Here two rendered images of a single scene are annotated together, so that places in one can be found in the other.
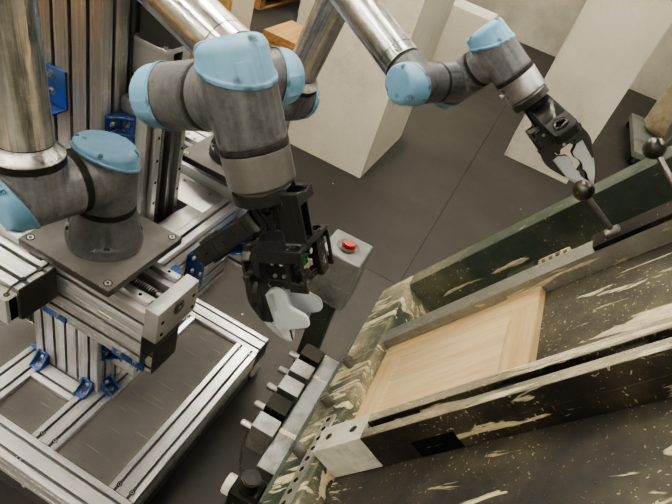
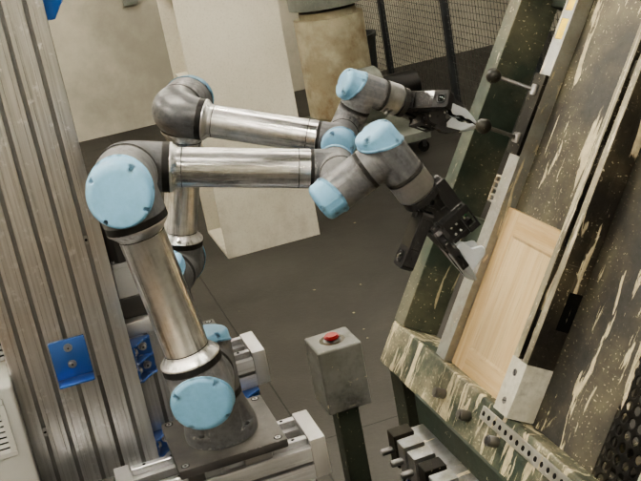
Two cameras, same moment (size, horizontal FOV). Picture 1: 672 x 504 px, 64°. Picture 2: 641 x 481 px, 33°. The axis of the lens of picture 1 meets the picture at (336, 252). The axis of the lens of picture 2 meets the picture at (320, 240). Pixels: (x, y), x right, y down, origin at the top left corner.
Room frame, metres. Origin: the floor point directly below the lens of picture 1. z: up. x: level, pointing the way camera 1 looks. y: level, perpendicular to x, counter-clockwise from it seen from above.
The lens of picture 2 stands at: (-1.09, 1.10, 2.09)
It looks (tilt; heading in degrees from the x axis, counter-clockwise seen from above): 19 degrees down; 334
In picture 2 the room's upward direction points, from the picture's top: 10 degrees counter-clockwise
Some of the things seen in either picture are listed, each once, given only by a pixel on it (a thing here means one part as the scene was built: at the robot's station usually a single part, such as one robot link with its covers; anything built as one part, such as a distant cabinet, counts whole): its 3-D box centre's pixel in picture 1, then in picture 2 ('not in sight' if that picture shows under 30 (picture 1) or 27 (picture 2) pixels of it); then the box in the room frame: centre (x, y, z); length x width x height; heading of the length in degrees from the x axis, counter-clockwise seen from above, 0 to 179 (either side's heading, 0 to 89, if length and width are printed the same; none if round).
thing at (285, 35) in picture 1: (296, 53); not in sight; (4.69, 0.94, 0.15); 0.61 x 0.51 x 0.31; 168
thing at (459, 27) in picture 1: (454, 40); not in sight; (6.14, -0.40, 0.36); 0.58 x 0.45 x 0.72; 78
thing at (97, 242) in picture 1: (105, 218); (217, 409); (0.80, 0.46, 1.09); 0.15 x 0.15 x 0.10
